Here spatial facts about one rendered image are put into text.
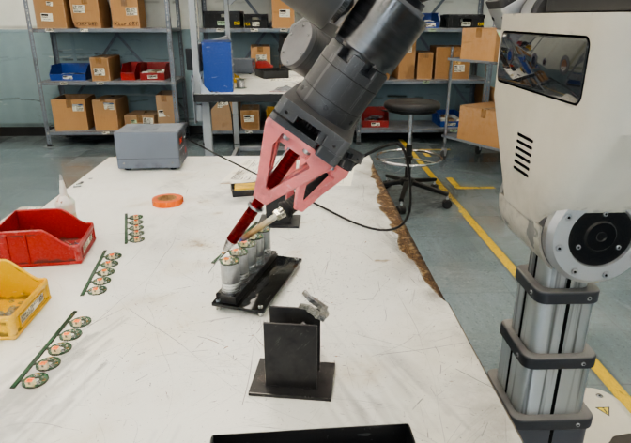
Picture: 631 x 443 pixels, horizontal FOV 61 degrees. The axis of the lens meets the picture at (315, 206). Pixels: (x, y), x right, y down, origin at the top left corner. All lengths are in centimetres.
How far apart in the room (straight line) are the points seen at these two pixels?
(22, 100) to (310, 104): 560
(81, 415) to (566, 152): 65
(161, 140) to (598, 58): 96
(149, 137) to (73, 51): 439
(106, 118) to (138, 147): 387
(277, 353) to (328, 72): 27
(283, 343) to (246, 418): 8
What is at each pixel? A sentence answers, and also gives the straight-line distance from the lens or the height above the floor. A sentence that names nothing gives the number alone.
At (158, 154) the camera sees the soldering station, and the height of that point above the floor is 79.
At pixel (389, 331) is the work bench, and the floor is 75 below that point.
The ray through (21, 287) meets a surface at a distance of 81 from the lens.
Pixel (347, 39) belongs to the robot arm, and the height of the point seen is 109.
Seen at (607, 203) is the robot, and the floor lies 86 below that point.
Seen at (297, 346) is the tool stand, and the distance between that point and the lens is 54.
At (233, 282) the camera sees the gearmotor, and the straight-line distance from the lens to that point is 69.
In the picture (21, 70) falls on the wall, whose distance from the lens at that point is 593.
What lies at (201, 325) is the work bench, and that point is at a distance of 68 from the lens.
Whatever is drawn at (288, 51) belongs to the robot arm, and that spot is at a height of 107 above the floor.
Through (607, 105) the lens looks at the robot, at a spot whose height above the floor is 100.
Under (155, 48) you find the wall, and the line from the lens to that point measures 547.
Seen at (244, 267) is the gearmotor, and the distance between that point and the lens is 71.
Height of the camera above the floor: 110
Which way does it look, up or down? 20 degrees down
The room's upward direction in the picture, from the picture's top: straight up
